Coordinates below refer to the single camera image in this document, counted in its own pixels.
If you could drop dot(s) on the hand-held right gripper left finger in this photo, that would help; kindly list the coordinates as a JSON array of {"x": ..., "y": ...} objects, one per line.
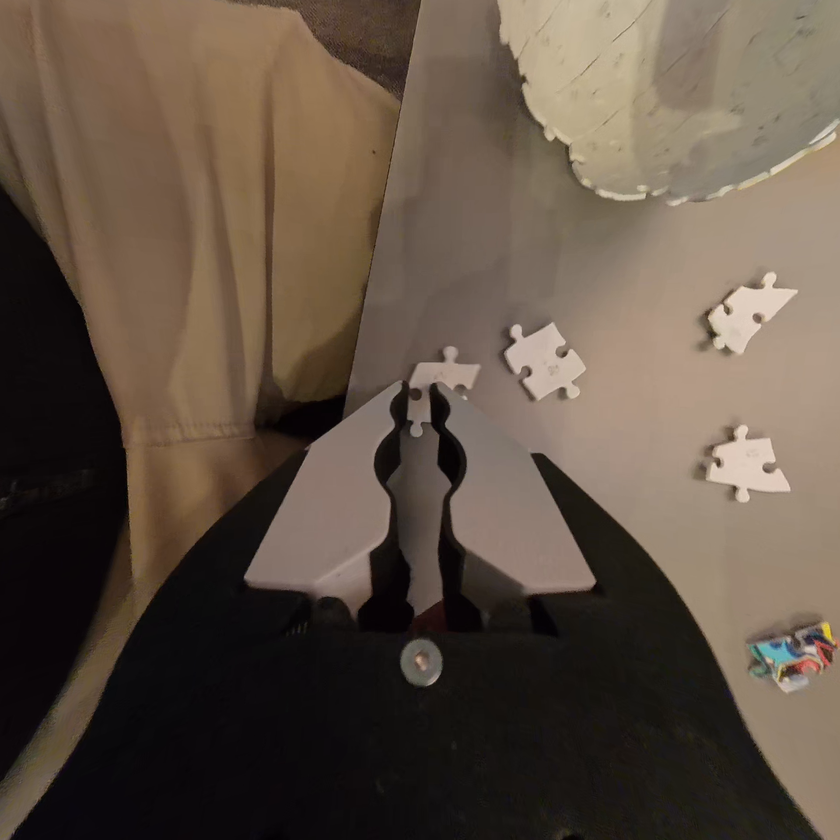
[{"x": 315, "y": 518}]

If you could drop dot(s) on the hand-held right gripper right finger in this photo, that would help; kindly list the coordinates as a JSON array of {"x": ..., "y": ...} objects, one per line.
[{"x": 518, "y": 518}]

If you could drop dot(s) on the joined white puzzle pieces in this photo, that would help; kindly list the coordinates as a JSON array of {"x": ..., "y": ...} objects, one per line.
[{"x": 748, "y": 315}]

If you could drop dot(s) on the colourful puzzle piece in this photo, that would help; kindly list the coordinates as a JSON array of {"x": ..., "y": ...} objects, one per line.
[{"x": 794, "y": 656}]

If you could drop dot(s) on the partly built puzzle ball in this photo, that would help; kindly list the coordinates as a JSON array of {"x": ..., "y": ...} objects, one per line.
[{"x": 656, "y": 98}]

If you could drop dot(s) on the white puzzle piece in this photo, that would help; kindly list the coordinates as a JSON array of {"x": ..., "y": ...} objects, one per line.
[
  {"x": 745, "y": 463},
  {"x": 446, "y": 375},
  {"x": 544, "y": 361}
]

